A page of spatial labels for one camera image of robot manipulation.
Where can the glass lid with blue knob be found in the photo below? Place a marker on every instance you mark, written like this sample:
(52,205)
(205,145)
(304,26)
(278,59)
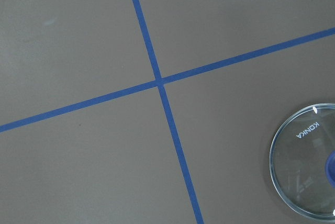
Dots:
(301,162)

